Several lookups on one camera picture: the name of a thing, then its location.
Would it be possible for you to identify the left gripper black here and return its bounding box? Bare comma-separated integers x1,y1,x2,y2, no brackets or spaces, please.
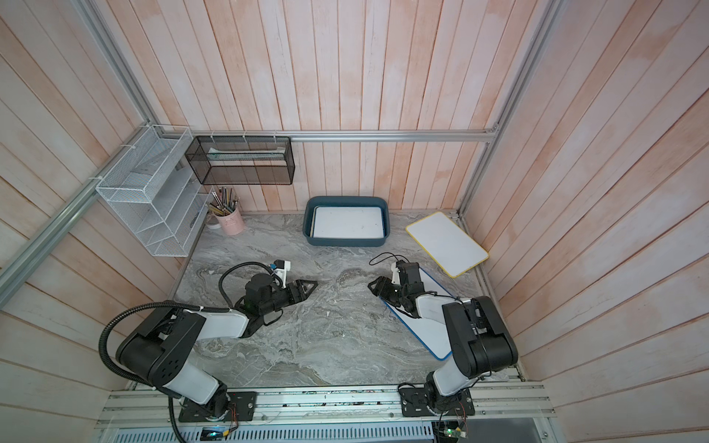
260,279,319,316

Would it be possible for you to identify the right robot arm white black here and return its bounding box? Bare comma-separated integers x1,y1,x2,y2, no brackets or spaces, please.
367,260,519,417

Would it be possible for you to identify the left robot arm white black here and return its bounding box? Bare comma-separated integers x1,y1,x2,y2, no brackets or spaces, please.
101,273,319,406

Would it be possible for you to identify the yellow whiteboard far right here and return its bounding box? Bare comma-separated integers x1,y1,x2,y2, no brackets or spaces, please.
405,212,489,278

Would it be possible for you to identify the teal plastic storage box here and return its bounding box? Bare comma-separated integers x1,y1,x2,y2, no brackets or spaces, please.
303,196,391,247

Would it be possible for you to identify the pink pencil cup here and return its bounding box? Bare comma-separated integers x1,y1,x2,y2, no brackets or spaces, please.
209,188,246,236

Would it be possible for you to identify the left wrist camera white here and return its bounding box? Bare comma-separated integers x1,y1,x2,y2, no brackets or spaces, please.
271,260,291,288

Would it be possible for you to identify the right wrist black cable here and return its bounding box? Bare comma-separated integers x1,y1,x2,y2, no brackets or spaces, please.
368,251,411,267

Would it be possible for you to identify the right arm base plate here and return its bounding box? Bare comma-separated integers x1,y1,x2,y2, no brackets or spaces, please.
397,383,476,418

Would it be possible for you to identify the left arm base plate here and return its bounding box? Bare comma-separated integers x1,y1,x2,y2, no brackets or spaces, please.
178,391,258,423

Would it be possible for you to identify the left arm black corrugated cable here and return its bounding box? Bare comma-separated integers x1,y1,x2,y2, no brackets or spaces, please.
98,261,278,443

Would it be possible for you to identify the black mesh wall basket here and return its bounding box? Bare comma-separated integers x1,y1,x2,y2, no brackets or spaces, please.
186,135,295,186

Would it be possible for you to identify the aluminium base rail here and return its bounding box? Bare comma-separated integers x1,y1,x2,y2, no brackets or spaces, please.
96,381,556,429

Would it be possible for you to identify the white wire mesh shelf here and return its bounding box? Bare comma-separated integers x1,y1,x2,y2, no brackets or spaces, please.
96,125,208,258

